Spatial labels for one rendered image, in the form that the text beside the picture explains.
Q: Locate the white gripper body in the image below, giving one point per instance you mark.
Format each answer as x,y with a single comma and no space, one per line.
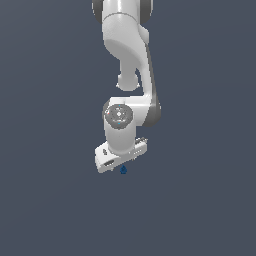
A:
110,159

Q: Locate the small blue object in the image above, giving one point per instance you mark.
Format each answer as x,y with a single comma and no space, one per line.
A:
123,170

